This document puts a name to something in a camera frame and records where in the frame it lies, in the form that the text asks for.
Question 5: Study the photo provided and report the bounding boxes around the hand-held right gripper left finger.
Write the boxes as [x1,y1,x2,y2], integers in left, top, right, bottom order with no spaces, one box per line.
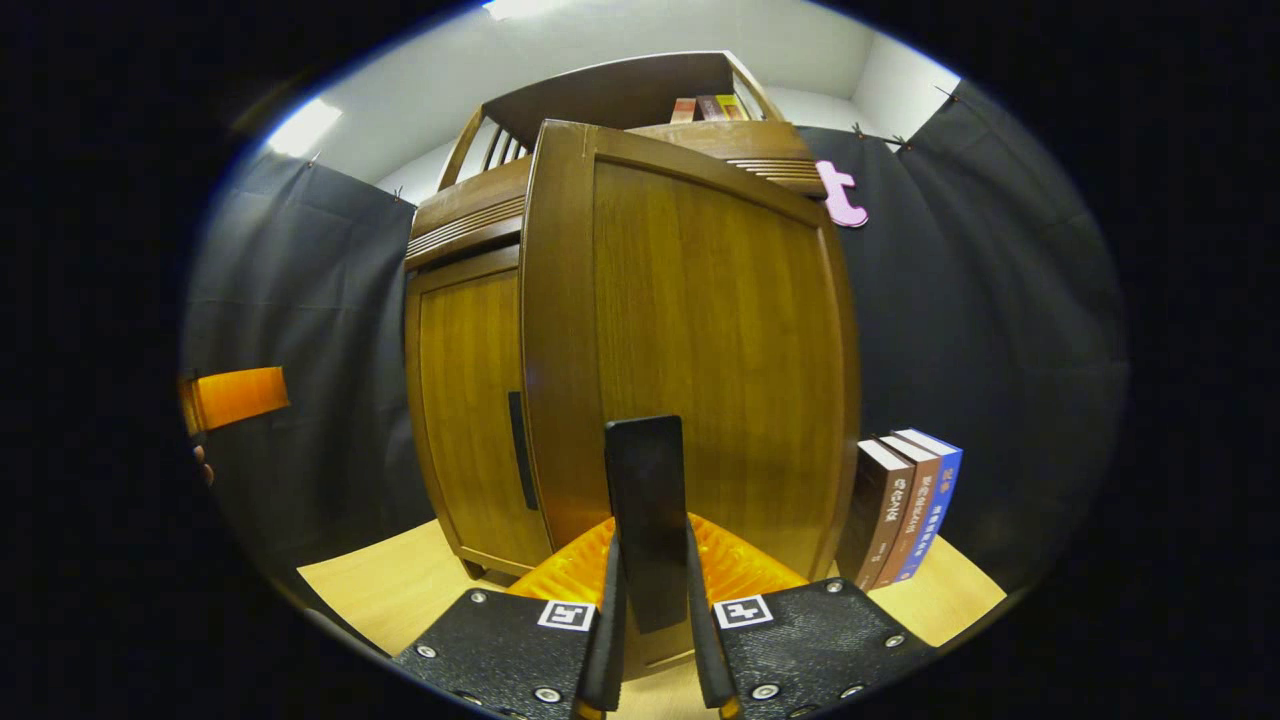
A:
[392,515,629,720]

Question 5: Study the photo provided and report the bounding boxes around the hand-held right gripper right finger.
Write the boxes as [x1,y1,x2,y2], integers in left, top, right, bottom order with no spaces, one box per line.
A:
[685,515,936,720]

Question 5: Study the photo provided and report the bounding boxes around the wooden shoe cabinet door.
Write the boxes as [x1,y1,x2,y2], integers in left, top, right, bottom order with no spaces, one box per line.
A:
[520,118,861,681]
[405,245,551,579]

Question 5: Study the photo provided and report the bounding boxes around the wooden double-door shoe cabinet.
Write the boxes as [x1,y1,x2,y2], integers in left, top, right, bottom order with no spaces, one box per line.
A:
[405,50,831,586]

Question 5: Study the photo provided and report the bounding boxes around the wooden cabinet drawer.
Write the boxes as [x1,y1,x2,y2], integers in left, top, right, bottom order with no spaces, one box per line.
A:
[405,120,829,271]

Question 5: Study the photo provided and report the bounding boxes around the dark brown book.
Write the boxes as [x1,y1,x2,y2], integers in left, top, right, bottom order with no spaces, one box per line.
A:
[836,438,916,591]

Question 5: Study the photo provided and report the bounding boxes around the reddish brown book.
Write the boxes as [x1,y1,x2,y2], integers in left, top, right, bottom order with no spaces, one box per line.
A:
[875,433,943,589]

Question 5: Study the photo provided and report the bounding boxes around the small ceiling light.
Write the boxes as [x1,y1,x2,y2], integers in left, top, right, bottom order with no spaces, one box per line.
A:
[265,97,343,158]

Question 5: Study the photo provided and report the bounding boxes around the blue book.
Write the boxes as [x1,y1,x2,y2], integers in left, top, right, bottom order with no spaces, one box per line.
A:
[893,428,963,583]

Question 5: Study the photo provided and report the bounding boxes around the black backdrop cloth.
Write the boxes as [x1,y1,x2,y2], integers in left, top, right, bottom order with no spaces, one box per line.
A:
[180,80,1131,601]

